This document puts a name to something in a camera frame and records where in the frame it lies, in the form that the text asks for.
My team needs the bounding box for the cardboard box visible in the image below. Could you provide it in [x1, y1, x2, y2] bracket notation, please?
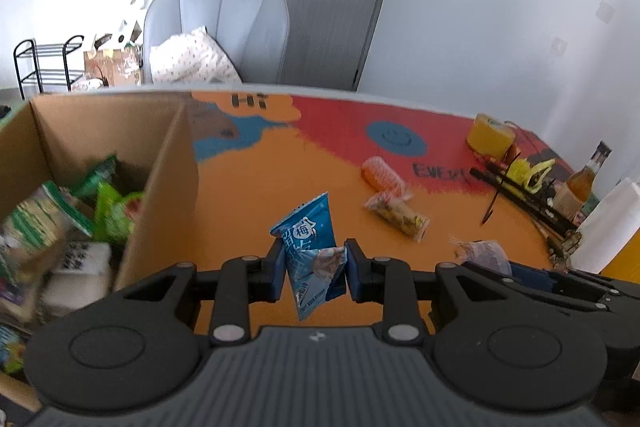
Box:
[0, 92, 201, 414]

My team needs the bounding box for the long white snack pack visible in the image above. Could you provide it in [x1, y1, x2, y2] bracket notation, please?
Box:
[1, 181, 94, 324]

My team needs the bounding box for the colourful cartoon table mat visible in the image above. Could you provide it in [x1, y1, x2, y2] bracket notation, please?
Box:
[186, 91, 576, 338]

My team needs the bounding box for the white paper towel roll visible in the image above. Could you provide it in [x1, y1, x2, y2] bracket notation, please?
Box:
[568, 178, 639, 274]

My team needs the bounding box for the clear orange snack packet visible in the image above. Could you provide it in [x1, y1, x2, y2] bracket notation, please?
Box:
[360, 156, 413, 202]

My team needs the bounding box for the green snack bag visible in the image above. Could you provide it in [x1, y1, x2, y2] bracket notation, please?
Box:
[93, 184, 144, 245]

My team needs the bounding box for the blue snack packet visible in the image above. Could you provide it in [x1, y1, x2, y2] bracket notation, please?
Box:
[270, 193, 347, 321]

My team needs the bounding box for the brown glass bottle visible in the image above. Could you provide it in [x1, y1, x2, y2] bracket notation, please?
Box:
[553, 142, 611, 221]

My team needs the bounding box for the yellow tape roll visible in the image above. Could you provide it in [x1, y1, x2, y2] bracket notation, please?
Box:
[465, 113, 515, 160]

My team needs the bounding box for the black wire rack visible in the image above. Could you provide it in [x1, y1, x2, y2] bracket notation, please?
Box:
[470, 154, 577, 239]

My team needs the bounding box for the purple cake packet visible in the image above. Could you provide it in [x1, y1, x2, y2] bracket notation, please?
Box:
[449, 239, 512, 277]

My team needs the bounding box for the brown paper bag clutter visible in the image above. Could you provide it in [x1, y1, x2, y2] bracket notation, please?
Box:
[81, 22, 143, 88]

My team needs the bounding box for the grey armchair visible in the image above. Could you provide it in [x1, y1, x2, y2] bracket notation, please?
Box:
[142, 0, 290, 84]

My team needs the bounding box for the green leafy snack packet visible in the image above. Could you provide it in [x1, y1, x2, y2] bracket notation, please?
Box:
[68, 155, 118, 202]

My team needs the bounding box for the white rice cake packet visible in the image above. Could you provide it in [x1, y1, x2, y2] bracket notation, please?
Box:
[37, 241, 112, 324]

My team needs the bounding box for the orange juice bottle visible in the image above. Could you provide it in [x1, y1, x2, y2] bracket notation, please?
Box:
[600, 230, 640, 284]

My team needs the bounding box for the black shoe rack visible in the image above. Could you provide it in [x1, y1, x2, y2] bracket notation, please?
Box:
[13, 35, 85, 101]

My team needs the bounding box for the yellow nut snack packet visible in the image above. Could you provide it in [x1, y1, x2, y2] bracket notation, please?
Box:
[364, 192, 430, 242]

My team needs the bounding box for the dotted white cushion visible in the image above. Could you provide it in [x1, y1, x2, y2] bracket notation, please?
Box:
[148, 26, 242, 84]

